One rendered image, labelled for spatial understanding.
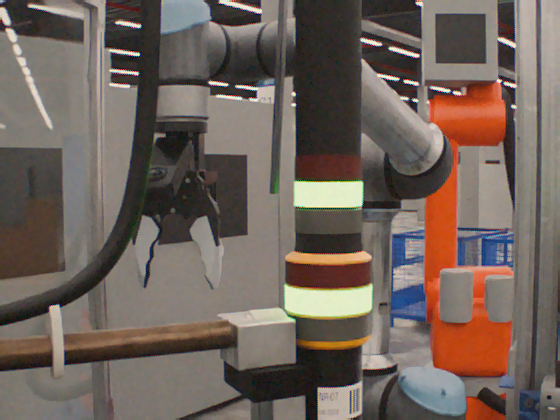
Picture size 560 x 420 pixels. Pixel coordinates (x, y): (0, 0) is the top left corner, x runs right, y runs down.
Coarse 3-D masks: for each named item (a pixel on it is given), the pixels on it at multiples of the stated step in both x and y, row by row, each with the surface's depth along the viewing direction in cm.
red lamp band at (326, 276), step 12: (288, 264) 36; (300, 264) 35; (312, 264) 35; (324, 264) 35; (336, 264) 35; (348, 264) 35; (360, 264) 35; (288, 276) 36; (300, 276) 35; (312, 276) 35; (324, 276) 35; (336, 276) 35; (348, 276) 35; (360, 276) 35; (324, 288) 35
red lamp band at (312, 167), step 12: (300, 156) 35; (312, 156) 35; (324, 156) 35; (336, 156) 35; (348, 156) 35; (360, 156) 36; (300, 168) 35; (312, 168) 35; (324, 168) 35; (336, 168) 35; (348, 168) 35; (360, 168) 36
